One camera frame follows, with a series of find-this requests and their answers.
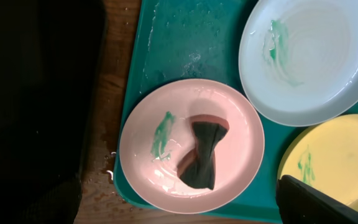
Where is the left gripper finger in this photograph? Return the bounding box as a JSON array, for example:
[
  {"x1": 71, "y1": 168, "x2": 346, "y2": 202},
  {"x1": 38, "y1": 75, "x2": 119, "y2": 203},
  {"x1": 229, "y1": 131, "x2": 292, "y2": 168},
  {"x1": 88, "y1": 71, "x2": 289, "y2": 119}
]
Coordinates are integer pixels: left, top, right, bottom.
[{"x1": 275, "y1": 175, "x2": 358, "y2": 224}]

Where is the light blue plate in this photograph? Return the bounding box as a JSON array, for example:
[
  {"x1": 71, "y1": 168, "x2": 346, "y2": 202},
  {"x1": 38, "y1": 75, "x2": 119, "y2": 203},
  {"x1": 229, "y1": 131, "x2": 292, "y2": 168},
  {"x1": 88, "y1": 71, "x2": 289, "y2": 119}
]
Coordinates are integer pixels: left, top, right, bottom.
[{"x1": 239, "y1": 0, "x2": 358, "y2": 127}]

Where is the yellow green plate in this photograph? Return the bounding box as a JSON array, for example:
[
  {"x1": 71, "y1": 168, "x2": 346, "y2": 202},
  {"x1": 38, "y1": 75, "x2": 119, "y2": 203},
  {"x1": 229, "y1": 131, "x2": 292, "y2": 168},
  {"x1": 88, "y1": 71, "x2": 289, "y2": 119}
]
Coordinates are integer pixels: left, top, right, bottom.
[{"x1": 277, "y1": 114, "x2": 358, "y2": 211}]

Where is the pink white plate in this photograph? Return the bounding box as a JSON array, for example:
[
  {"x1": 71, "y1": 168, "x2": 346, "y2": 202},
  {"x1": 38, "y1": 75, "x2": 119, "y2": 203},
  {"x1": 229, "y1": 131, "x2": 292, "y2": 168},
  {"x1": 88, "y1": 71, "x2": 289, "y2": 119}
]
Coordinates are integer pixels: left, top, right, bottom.
[{"x1": 119, "y1": 79, "x2": 265, "y2": 214}]

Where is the red sponge with dark scourer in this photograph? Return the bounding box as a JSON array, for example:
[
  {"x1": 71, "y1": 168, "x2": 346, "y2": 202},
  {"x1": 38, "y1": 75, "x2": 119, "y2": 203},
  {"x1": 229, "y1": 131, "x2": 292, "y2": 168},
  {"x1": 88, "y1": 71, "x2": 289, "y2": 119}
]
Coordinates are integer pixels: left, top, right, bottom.
[{"x1": 177, "y1": 114, "x2": 229, "y2": 190}]

